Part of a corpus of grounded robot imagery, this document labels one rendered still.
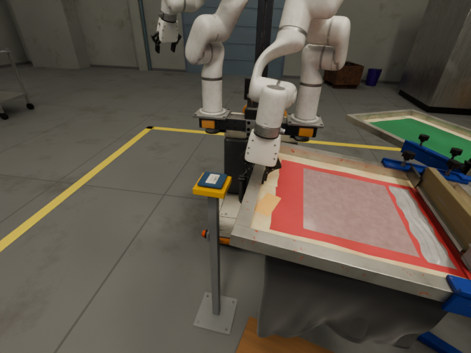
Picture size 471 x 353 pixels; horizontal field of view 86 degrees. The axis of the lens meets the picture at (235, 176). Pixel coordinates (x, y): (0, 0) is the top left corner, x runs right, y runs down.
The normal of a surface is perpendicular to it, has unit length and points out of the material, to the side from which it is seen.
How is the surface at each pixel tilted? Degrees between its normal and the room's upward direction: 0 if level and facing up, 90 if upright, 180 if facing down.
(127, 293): 0
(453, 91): 90
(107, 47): 90
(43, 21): 90
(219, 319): 0
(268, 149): 91
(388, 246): 6
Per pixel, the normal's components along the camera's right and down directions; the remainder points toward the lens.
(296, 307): -0.07, 0.57
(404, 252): 0.12, -0.83
